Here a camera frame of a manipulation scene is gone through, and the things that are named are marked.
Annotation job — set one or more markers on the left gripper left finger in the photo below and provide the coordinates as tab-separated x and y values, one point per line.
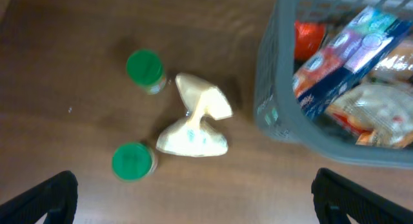
56	199

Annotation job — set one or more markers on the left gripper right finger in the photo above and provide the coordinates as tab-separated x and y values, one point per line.
338	200

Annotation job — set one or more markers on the green lid jar beige label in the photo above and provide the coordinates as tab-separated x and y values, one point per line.
133	161

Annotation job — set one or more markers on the beige printed snack bag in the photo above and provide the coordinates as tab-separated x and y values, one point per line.
379	110

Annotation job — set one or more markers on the grey plastic shopping basket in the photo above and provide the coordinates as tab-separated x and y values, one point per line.
276	111

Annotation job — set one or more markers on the white blue tissue pack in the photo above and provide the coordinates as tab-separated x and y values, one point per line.
343	61

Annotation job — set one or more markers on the clear bag of beige powder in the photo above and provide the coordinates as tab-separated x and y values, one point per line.
192	136

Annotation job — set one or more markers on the orange spaghetti pasta packet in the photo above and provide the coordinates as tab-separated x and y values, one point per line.
309	37

